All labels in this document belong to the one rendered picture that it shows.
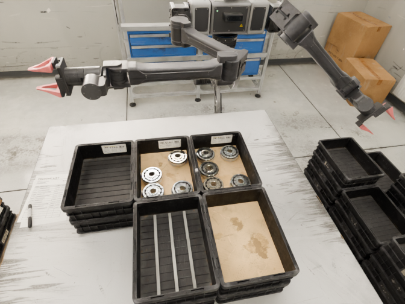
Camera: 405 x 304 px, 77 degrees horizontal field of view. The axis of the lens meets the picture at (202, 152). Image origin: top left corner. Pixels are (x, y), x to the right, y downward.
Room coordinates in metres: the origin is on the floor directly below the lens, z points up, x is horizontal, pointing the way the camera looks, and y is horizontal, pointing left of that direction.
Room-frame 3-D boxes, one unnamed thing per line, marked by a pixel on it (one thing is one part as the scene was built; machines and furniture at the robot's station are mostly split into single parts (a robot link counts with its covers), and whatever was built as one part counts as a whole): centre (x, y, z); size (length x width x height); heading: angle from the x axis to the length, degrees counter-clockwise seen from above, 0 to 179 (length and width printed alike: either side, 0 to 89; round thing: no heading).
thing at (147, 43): (2.71, 0.50, 0.60); 0.72 x 0.03 x 0.56; 104
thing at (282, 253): (0.51, -0.20, 0.87); 0.40 x 0.30 x 0.11; 13
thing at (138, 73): (0.80, 0.11, 1.45); 0.43 x 0.06 x 0.11; 104
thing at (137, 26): (2.83, 0.11, 0.91); 1.70 x 0.10 x 0.05; 104
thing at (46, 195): (0.74, 0.81, 0.70); 0.33 x 0.23 x 0.01; 14
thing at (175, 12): (1.26, 0.14, 1.45); 0.09 x 0.08 x 0.12; 104
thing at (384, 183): (1.42, -1.47, 0.26); 0.40 x 0.30 x 0.23; 14
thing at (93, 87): (0.70, 0.32, 1.45); 0.12 x 0.11 x 0.09; 105
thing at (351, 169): (1.33, -1.08, 0.37); 0.40 x 0.30 x 0.45; 14
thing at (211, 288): (0.44, 0.09, 0.92); 0.40 x 0.30 x 0.02; 13
